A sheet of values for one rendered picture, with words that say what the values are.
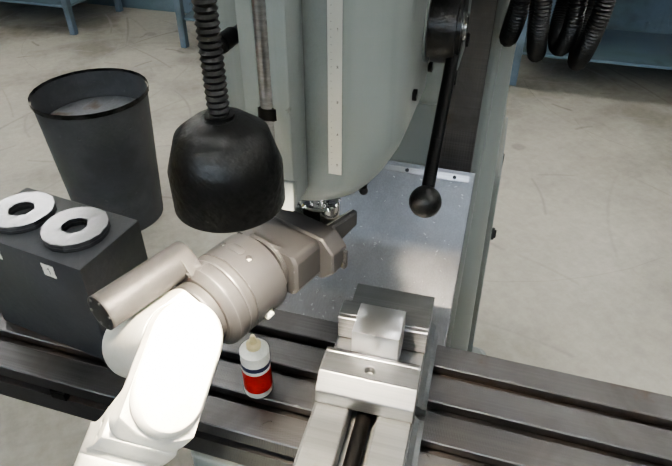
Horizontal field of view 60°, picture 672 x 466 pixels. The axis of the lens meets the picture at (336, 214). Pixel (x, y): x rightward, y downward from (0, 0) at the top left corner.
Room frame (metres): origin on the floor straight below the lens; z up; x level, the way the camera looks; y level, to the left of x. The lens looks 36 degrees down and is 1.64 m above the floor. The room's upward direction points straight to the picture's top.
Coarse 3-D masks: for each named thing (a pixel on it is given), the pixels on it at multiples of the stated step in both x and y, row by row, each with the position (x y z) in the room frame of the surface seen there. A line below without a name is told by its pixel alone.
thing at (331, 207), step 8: (304, 200) 0.53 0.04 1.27; (336, 200) 0.53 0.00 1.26; (304, 208) 0.52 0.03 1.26; (312, 208) 0.52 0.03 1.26; (320, 208) 0.52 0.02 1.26; (328, 208) 0.52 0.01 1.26; (336, 208) 0.52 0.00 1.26; (312, 216) 0.52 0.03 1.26; (320, 216) 0.51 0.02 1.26; (328, 216) 0.52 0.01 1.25
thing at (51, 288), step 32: (32, 192) 0.73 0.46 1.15; (0, 224) 0.65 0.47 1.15; (32, 224) 0.65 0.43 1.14; (64, 224) 0.65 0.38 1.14; (96, 224) 0.65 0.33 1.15; (128, 224) 0.66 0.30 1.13; (0, 256) 0.63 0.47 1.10; (32, 256) 0.60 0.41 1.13; (64, 256) 0.59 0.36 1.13; (96, 256) 0.59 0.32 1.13; (128, 256) 0.64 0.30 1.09; (0, 288) 0.64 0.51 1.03; (32, 288) 0.61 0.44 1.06; (64, 288) 0.58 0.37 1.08; (96, 288) 0.58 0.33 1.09; (32, 320) 0.62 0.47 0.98; (64, 320) 0.59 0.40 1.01; (96, 320) 0.57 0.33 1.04; (96, 352) 0.58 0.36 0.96
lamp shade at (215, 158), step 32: (192, 128) 0.30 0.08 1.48; (224, 128) 0.30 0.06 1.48; (256, 128) 0.31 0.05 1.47; (192, 160) 0.29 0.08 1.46; (224, 160) 0.29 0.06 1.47; (256, 160) 0.29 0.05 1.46; (192, 192) 0.28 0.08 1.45; (224, 192) 0.28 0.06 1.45; (256, 192) 0.29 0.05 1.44; (192, 224) 0.28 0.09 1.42; (224, 224) 0.28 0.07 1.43; (256, 224) 0.28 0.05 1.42
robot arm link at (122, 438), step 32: (160, 320) 0.33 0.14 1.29; (192, 320) 0.34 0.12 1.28; (160, 352) 0.31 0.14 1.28; (192, 352) 0.32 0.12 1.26; (128, 384) 0.29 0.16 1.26; (160, 384) 0.29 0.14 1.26; (192, 384) 0.30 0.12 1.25; (128, 416) 0.26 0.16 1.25; (160, 416) 0.27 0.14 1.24; (192, 416) 0.28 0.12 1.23; (96, 448) 0.26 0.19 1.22; (128, 448) 0.25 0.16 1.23; (160, 448) 0.26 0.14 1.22
